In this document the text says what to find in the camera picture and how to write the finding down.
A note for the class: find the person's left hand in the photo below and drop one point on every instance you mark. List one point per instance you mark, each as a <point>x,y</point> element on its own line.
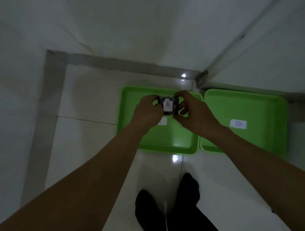
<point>145,114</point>

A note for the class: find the person's right hand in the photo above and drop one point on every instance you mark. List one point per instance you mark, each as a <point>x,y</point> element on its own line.
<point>199,119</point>

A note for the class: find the person's left thumb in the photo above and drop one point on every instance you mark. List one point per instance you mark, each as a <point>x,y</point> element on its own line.
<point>159,109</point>

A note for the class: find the person's right thumb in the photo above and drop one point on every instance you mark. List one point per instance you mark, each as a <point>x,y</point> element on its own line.
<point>180,118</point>

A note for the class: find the small dark white-labelled box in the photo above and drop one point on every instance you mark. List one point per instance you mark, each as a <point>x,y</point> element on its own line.
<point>168,106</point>

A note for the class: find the person's left forearm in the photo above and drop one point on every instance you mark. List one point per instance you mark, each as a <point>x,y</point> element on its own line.
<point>78,183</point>

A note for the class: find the person's right forearm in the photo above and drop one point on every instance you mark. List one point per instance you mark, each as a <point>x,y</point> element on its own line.
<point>269,171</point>

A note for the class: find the white paper label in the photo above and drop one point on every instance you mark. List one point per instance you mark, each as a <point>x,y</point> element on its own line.
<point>163,121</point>
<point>238,124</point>

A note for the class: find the green plastic tray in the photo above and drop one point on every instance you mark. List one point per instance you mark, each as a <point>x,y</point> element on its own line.
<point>171,138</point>
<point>257,111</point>

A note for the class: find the person's right black-clad leg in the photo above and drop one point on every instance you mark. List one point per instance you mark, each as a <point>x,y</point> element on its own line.
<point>188,204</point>

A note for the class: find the person's black-clad leg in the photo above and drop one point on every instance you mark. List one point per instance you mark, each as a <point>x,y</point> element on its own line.
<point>188,204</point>
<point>149,211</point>

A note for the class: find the person's left black-clad leg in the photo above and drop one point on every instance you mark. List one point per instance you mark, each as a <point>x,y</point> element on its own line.
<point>149,211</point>

